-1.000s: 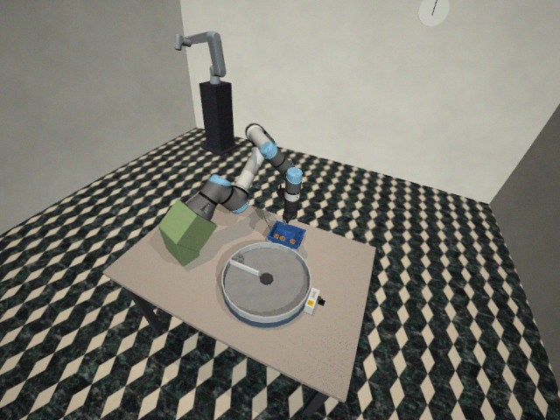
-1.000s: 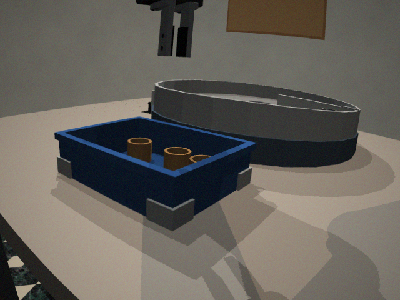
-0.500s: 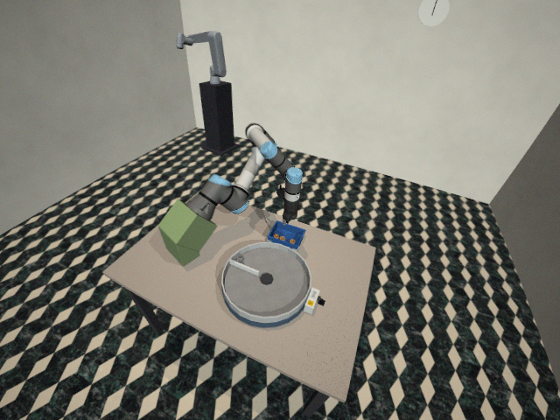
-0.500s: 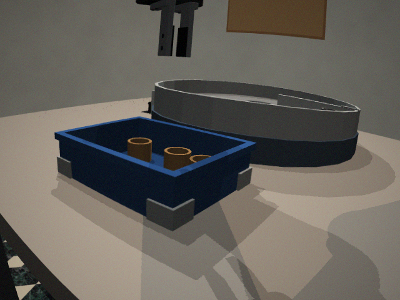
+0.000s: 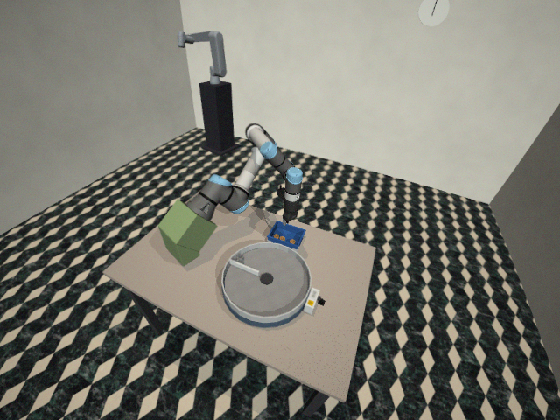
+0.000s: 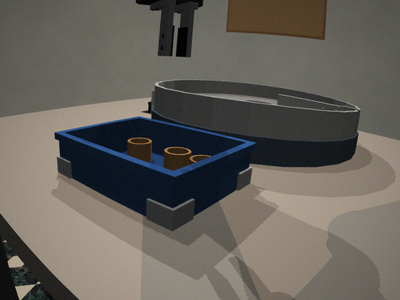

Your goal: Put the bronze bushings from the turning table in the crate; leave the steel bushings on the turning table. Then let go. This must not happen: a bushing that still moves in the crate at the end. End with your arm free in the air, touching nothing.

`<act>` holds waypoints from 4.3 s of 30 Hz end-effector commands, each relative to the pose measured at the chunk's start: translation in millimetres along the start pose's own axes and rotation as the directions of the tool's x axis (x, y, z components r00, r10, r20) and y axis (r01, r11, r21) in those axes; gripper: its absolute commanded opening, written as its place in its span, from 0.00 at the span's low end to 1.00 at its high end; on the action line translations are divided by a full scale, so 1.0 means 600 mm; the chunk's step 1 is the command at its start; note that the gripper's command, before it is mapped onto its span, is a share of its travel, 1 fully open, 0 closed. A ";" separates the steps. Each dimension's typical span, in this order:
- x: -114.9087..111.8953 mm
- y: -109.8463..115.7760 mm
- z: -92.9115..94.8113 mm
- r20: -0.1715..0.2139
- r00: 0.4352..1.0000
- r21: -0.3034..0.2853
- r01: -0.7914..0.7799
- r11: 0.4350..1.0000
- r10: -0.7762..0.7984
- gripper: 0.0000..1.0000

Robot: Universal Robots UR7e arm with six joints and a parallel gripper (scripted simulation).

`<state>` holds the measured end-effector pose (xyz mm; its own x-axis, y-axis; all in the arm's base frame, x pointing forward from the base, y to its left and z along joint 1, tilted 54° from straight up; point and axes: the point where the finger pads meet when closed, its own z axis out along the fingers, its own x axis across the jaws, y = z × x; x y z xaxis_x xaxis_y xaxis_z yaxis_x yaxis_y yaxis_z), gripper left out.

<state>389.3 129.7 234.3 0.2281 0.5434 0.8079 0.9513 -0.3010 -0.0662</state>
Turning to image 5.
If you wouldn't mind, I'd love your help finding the blue plastic crate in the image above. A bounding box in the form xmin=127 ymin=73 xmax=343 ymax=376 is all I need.
xmin=267 ymin=220 xmax=306 ymax=252

